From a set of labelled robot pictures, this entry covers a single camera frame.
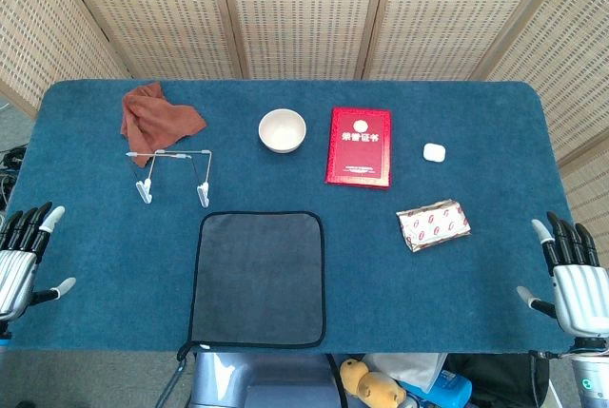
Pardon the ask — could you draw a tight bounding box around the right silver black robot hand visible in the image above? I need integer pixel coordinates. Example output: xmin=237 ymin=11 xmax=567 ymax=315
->
xmin=516 ymin=210 xmax=609 ymax=339

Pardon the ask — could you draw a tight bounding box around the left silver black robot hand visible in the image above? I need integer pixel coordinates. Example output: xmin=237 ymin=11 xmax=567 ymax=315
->
xmin=0 ymin=202 xmax=77 ymax=323

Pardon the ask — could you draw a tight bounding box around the grey blue folding cloth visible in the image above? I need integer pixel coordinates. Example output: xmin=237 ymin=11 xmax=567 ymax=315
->
xmin=176 ymin=210 xmax=327 ymax=363

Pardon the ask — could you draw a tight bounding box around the teal table carpet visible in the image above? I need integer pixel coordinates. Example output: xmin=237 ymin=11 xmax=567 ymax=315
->
xmin=0 ymin=78 xmax=603 ymax=355

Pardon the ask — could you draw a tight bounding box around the black bag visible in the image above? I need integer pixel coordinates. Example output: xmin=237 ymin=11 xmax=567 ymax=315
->
xmin=445 ymin=353 xmax=551 ymax=408

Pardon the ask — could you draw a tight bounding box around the blue plastic container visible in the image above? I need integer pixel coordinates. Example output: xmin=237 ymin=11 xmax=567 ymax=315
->
xmin=403 ymin=368 xmax=474 ymax=408

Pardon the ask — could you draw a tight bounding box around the red white snack packet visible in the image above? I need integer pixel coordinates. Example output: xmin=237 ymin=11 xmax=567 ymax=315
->
xmin=396 ymin=198 xmax=472 ymax=254

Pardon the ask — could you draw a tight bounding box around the white plastic bag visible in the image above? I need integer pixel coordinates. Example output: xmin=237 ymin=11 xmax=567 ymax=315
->
xmin=363 ymin=353 xmax=449 ymax=395

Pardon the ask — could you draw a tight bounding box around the white earbuds case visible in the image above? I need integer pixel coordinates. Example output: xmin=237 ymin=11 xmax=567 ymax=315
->
xmin=422 ymin=142 xmax=447 ymax=163

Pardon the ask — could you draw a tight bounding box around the brown crumpled cloth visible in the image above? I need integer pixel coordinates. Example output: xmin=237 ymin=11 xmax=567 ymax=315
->
xmin=120 ymin=82 xmax=208 ymax=155

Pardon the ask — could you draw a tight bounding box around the yellow plush toy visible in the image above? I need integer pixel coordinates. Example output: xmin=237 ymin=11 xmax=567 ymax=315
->
xmin=339 ymin=358 xmax=407 ymax=408

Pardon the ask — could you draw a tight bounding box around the red certificate booklet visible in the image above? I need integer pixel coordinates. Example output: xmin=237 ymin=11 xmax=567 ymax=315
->
xmin=324 ymin=107 xmax=393 ymax=190

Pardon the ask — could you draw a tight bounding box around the grey robot torso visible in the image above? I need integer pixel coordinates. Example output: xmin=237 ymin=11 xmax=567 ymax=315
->
xmin=189 ymin=352 xmax=348 ymax=408

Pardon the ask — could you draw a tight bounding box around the cream bowl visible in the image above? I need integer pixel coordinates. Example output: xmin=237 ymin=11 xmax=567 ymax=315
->
xmin=258 ymin=108 xmax=307 ymax=154

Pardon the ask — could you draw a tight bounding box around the woven bamboo folding screen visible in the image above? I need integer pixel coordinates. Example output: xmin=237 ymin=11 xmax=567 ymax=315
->
xmin=0 ymin=0 xmax=609 ymax=250

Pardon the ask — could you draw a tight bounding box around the cable bundle on floor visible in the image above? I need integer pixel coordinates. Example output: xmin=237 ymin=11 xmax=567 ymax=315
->
xmin=0 ymin=145 xmax=29 ymax=213

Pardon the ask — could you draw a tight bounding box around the black cable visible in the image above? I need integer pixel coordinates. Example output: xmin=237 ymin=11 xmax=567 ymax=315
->
xmin=154 ymin=359 xmax=191 ymax=408

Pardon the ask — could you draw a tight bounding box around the metal wire stand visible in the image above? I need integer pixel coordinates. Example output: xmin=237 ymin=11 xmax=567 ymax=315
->
xmin=126 ymin=147 xmax=214 ymax=209

